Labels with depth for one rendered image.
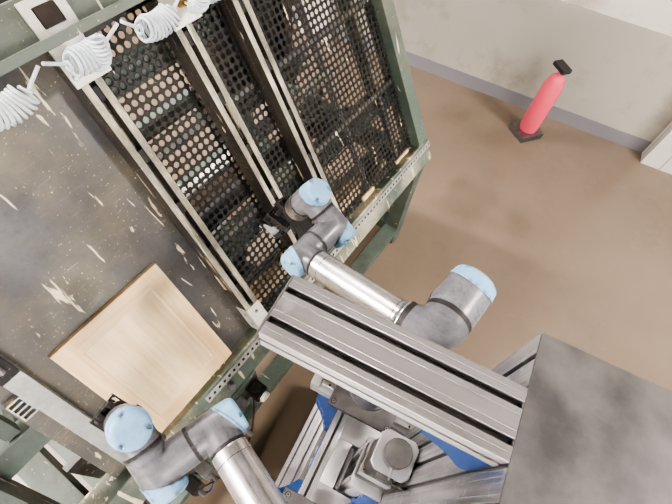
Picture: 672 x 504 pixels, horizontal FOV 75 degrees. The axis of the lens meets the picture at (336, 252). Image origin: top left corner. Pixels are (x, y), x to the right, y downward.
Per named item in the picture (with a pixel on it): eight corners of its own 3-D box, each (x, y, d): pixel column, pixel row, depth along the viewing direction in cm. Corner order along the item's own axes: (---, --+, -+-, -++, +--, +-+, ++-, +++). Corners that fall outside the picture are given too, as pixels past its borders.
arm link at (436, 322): (439, 382, 96) (281, 274, 118) (464, 346, 101) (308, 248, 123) (445, 360, 87) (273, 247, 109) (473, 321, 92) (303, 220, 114)
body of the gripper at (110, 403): (112, 391, 101) (115, 392, 91) (143, 411, 103) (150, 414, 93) (87, 422, 98) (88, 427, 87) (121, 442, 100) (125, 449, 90)
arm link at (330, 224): (324, 260, 121) (298, 230, 119) (349, 235, 126) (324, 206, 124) (336, 255, 114) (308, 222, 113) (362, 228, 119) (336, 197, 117)
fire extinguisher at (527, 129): (543, 128, 376) (586, 62, 321) (536, 149, 362) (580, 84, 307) (512, 116, 381) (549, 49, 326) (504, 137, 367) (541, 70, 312)
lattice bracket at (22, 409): (23, 417, 118) (26, 422, 116) (2, 404, 114) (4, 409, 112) (36, 404, 120) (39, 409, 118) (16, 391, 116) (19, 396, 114)
